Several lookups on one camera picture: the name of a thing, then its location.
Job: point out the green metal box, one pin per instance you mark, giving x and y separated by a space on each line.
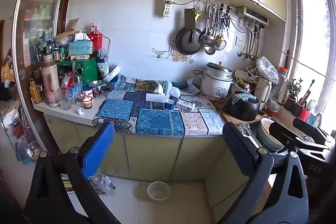
86 69

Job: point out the brown cardboard piece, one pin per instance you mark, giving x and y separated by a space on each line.
72 25

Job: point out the cups wall sticker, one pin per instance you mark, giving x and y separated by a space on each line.
179 56

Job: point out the clear plastic bag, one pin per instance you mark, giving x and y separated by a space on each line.
102 183

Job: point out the crumpled white bag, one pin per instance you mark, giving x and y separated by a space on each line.
175 92

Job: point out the steel ladle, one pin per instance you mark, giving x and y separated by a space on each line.
209 49

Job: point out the metal whisk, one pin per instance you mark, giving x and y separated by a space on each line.
217 20

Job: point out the crumpled white paper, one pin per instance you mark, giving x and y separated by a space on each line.
80 111

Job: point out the white wall socket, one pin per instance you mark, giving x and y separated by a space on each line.
239 41

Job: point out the stack of small bowls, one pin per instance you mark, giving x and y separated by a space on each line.
273 108

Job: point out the flat white box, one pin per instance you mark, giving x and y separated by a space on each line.
185 106

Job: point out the white rice cooker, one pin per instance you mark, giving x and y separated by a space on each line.
216 82

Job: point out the upright white box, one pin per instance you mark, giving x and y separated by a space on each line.
168 87

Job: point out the row of spice jars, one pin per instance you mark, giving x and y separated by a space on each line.
56 53

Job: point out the mesh strainer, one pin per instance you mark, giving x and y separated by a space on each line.
220 43

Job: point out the white bottle orange cap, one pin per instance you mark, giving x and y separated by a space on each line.
283 87

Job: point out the knitted dish scrubber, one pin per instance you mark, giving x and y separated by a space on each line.
244 129

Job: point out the glass candle jar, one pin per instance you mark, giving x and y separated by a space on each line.
87 102

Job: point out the patterned pot cloth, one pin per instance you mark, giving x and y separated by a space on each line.
242 96

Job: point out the yellow base cabinet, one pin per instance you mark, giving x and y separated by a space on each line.
152 153

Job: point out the gravy boat wall sticker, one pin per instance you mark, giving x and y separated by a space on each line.
158 52

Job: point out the window frame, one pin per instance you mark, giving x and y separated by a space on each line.
295 29

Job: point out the patchwork tablecloth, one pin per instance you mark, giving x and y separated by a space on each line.
157 121

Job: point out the wooden cutting board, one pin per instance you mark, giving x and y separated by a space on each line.
218 107

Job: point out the blue cup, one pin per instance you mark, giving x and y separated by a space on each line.
168 105

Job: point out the white floor bowl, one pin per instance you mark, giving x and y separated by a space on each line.
158 191

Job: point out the teal tissue box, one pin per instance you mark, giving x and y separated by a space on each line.
80 48

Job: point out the yellow oil bottle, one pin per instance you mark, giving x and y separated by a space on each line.
35 92

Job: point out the tall glass jar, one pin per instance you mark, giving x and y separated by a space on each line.
78 90

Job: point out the yellow-green peeler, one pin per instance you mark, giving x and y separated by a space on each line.
198 13

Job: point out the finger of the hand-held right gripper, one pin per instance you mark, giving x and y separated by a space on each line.
309 129
283 134

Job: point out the steel slotted skimmer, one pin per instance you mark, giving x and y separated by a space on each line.
208 40

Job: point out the black frying pan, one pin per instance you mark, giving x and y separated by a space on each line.
187 43

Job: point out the pink thermos flask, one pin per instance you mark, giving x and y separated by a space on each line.
50 82

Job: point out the small potted plant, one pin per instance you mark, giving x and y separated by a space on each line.
292 90

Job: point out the white tissue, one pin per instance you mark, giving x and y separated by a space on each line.
159 88

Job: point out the white flour bag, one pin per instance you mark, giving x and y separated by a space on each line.
103 69

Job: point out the steel cleaver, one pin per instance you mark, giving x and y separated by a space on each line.
189 19

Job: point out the red utensil cup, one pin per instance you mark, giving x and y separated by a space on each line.
304 114

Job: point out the red and white can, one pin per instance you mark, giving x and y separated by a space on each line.
94 27

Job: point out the glass display cabinet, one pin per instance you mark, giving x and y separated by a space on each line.
39 16

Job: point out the clear drinking glass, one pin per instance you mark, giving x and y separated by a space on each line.
65 99

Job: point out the bags of clutter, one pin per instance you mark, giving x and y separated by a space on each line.
27 149

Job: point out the white electric kettle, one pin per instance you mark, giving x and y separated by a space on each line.
263 92

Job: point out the red tin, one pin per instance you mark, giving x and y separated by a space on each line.
95 40

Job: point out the black kitchen scissors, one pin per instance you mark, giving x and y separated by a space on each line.
227 19

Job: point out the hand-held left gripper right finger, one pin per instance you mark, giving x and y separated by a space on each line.
236 145

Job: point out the white plastic bag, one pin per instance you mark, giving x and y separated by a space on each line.
267 69

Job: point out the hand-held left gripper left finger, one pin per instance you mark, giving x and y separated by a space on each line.
97 150

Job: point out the white water heater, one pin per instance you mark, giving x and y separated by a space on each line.
252 15

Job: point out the black clay pot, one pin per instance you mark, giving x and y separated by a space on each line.
241 109

